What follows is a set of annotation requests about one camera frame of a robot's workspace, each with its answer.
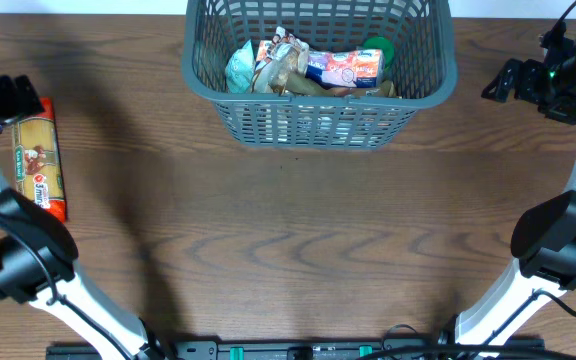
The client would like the red spaghetti packet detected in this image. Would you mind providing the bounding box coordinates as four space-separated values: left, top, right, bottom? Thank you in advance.
12 97 67 223

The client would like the green lid jar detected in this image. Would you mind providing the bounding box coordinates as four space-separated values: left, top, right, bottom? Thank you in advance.
362 36 395 68

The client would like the kleenex tissue multipack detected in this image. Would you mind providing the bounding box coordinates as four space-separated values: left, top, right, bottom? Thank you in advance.
256 39 386 90

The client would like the gold foil bag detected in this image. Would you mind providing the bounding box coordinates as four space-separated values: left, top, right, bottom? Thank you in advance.
285 74 398 98

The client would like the white brown snack pouch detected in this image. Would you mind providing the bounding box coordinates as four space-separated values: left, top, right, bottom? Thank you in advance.
250 26 310 95

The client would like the teal white small packet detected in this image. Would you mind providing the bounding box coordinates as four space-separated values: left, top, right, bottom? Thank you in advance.
225 40 255 94

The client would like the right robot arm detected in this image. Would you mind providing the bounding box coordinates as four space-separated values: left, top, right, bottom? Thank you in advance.
448 19 576 355

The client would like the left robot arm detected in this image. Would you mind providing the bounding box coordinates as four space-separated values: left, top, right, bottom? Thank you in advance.
0 75 176 359

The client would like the grey plastic basket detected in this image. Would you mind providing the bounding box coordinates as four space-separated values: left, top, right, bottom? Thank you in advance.
181 0 458 149

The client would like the left black cable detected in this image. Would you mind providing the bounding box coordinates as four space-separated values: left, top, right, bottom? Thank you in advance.
0 192 134 360

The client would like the black cable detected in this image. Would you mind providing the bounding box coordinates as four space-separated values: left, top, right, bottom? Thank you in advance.
537 289 576 322
0 192 134 360

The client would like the right black cable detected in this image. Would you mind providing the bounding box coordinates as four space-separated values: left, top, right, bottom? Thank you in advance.
537 289 576 322

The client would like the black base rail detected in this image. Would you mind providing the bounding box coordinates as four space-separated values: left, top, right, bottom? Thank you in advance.
45 338 547 360

